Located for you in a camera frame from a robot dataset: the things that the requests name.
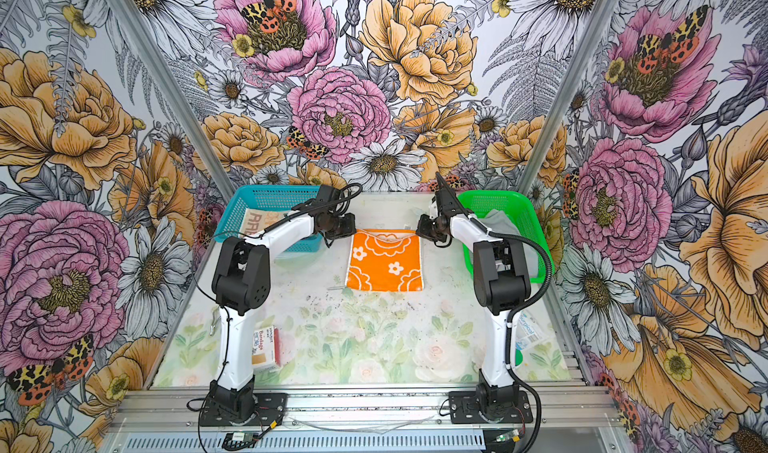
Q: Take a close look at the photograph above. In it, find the grey cloth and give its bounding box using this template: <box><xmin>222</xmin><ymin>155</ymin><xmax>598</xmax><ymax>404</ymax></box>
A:
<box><xmin>480</xmin><ymin>209</ymin><xmax>522</xmax><ymax>238</ymax></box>

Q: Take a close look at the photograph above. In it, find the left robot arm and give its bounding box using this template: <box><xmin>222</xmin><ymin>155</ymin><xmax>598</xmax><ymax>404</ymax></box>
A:
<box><xmin>202</xmin><ymin>183</ymin><xmax>362</xmax><ymax>424</ymax></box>

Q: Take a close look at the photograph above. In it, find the aluminium front rail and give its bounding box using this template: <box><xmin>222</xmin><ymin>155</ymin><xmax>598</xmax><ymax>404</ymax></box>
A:
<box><xmin>109</xmin><ymin>382</ymin><xmax>620</xmax><ymax>433</ymax></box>

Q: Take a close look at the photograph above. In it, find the left aluminium frame post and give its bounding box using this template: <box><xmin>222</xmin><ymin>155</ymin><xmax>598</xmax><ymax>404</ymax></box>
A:
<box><xmin>106</xmin><ymin>0</ymin><xmax>235</xmax><ymax>203</ymax></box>

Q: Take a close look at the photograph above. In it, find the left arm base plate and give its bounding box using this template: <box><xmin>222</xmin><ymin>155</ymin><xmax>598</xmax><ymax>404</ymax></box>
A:
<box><xmin>199</xmin><ymin>390</ymin><xmax>288</xmax><ymax>427</ymax></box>

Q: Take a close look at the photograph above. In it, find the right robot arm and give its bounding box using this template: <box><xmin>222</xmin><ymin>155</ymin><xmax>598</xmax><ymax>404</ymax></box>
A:
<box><xmin>416</xmin><ymin>175</ymin><xmax>554</xmax><ymax>424</ymax></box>

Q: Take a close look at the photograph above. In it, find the bandage box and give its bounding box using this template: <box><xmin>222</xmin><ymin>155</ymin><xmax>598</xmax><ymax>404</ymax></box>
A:
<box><xmin>251</xmin><ymin>326</ymin><xmax>281</xmax><ymax>370</ymax></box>

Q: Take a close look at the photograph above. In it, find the green plastic basket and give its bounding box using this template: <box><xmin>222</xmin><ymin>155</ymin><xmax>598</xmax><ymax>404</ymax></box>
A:
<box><xmin>458</xmin><ymin>190</ymin><xmax>556</xmax><ymax>272</ymax></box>

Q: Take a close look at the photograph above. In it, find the small green circuit board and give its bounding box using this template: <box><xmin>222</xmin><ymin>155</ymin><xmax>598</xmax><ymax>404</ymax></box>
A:
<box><xmin>221</xmin><ymin>432</ymin><xmax>256</xmax><ymax>450</ymax></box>

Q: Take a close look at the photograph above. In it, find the teal plastic basket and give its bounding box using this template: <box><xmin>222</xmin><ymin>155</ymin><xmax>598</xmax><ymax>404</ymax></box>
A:
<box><xmin>213</xmin><ymin>185</ymin><xmax>321</xmax><ymax>259</ymax></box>

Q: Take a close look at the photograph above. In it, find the aluminium frame post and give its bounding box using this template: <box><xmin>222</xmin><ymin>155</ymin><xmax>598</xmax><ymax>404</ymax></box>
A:
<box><xmin>106</xmin><ymin>0</ymin><xmax>235</xmax><ymax>203</ymax></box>
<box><xmin>516</xmin><ymin>0</ymin><xmax>620</xmax><ymax>194</ymax></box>

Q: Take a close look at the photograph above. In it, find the right aluminium frame post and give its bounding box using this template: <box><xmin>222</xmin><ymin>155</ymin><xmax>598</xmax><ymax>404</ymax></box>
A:
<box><xmin>516</xmin><ymin>0</ymin><xmax>620</xmax><ymax>194</ymax></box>

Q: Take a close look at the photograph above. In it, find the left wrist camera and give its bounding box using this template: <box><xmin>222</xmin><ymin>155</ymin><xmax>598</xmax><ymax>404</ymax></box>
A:
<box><xmin>313</xmin><ymin>184</ymin><xmax>341</xmax><ymax>211</ymax></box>

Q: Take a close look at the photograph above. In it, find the orange white towel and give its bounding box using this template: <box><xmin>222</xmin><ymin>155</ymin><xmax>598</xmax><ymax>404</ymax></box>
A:
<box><xmin>345</xmin><ymin>230</ymin><xmax>424</xmax><ymax>293</ymax></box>

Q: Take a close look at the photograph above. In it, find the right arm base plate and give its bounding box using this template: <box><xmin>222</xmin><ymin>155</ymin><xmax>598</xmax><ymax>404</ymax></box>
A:
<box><xmin>448</xmin><ymin>391</ymin><xmax>534</xmax><ymax>425</ymax></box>

